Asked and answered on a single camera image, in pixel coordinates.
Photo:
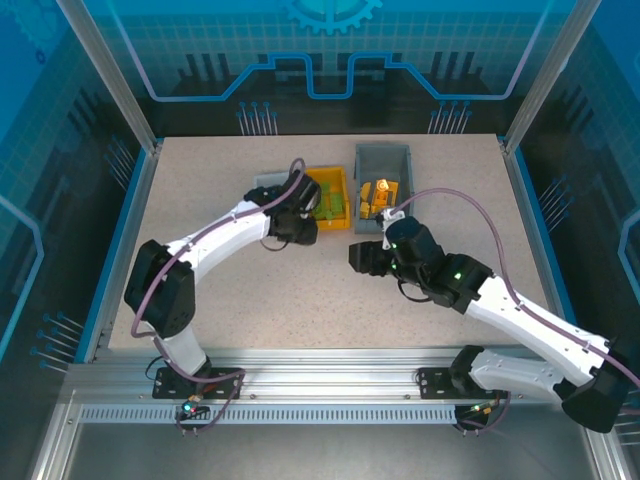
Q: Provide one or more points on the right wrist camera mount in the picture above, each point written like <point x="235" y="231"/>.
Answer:
<point x="389" y="216"/>

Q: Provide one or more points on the white plastic bin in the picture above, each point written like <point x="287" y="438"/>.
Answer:
<point x="272" y="179"/>

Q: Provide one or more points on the orange oval lego piece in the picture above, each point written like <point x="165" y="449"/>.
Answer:
<point x="383" y="185"/>

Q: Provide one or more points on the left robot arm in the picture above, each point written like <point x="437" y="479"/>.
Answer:
<point x="230" y="237"/>

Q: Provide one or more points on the yellow lego window frame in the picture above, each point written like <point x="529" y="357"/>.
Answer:
<point x="395" y="197"/>

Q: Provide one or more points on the metal base panel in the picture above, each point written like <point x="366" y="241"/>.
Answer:
<point x="325" y="455"/>

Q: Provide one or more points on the grey plastic bin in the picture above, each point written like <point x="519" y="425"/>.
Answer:
<point x="382" y="160"/>

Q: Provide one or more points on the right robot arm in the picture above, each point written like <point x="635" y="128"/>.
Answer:
<point x="530" y="327"/>

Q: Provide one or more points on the yellow plastic bin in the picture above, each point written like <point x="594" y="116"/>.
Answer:
<point x="335" y="225"/>

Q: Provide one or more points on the small green lego brick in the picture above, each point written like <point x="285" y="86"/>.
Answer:
<point x="327" y="189"/>

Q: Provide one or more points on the aluminium frame post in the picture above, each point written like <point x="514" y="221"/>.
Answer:
<point x="120" y="85"/>
<point x="541" y="85"/>

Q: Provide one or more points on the aluminium mounting rail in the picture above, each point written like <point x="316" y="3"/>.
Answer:
<point x="325" y="375"/>

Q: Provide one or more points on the small LED connector board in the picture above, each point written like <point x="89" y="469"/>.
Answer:
<point x="192" y="406"/>
<point x="480" y="411"/>

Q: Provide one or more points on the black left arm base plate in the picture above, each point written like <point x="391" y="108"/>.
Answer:
<point x="170" y="387"/>

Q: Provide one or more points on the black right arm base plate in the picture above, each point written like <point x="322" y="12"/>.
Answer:
<point x="435" y="385"/>

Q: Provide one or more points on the yellow lego brick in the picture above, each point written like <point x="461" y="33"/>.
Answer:
<point x="366" y="191"/>
<point x="364" y="210"/>

